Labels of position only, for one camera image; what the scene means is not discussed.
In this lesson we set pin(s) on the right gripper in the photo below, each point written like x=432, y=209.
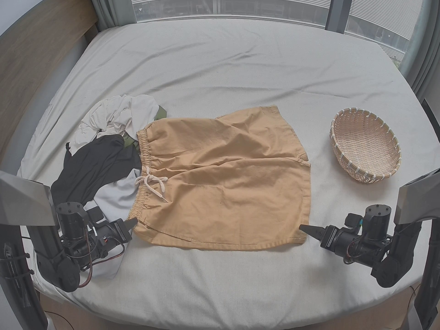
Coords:
x=335, y=239

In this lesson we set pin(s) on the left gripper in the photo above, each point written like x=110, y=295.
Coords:
x=117, y=234

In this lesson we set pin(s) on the tan shorts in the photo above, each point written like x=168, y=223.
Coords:
x=223, y=177

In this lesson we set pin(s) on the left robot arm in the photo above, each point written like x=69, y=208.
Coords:
x=24, y=198

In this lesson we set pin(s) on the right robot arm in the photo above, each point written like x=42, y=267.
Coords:
x=419, y=198

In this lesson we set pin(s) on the pale blue garment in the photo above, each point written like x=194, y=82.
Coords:
x=117, y=194

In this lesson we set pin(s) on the black garment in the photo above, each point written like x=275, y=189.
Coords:
x=92, y=167

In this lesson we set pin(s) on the round woven basket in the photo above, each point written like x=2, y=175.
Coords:
x=364, y=146

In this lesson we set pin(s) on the white garment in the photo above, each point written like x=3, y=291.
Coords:
x=113, y=115

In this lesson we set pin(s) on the green garment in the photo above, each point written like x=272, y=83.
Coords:
x=161, y=112

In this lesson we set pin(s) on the bed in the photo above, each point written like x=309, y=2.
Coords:
x=240, y=64

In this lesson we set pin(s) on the grey-green curtain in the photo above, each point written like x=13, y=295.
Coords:
x=424, y=46
x=106, y=2

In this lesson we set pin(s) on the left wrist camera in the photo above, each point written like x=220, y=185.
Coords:
x=94, y=215

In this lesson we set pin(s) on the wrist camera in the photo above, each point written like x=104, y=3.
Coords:
x=94, y=215
x=352, y=220

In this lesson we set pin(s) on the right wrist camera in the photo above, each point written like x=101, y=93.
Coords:
x=352, y=220

